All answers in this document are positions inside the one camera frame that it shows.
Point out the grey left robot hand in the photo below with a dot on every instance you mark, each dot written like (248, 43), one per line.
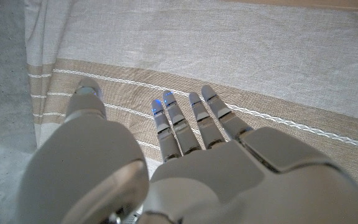
(213, 180)

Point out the beige striped curtain backdrop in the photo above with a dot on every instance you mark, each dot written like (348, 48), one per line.
(228, 46)

